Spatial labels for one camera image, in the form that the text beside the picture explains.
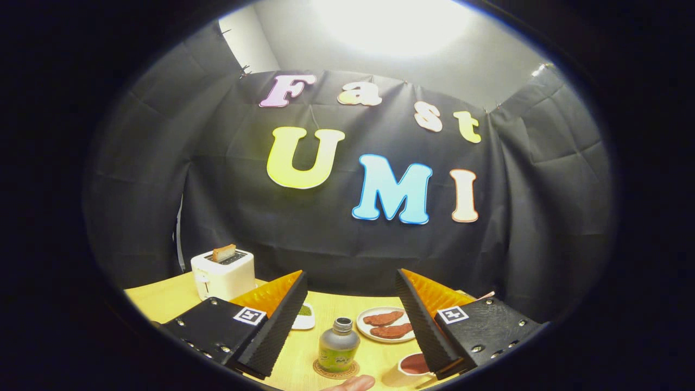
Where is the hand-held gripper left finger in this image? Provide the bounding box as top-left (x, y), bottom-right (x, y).
top-left (160, 270), bottom-right (308, 381)

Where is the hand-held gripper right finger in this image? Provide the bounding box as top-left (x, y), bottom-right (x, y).
top-left (395, 268), bottom-right (544, 381)

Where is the white cup wooden handle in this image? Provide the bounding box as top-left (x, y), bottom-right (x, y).
top-left (396, 352), bottom-right (438, 387)

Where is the round wooden coaster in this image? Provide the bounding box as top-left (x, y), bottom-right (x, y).
top-left (313, 357), bottom-right (360, 380)

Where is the silver green juice bottle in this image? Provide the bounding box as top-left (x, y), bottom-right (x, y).
top-left (318, 317), bottom-right (361, 373)

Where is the brown meat patty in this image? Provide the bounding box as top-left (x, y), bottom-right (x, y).
top-left (363, 311), bottom-right (405, 326)
top-left (370, 323), bottom-right (414, 339)

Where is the white divided bean dish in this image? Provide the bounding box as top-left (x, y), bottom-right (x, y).
top-left (290, 302), bottom-right (316, 331)

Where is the round white plate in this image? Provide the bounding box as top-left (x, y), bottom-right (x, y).
top-left (356, 306), bottom-right (418, 344)

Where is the white toaster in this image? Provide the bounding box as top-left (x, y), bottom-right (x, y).
top-left (191, 249), bottom-right (256, 302)

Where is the black backdrop cloth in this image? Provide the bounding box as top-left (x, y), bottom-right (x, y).
top-left (84, 22), bottom-right (617, 324)

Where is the wooden table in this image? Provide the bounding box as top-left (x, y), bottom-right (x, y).
top-left (124, 272), bottom-right (544, 391)

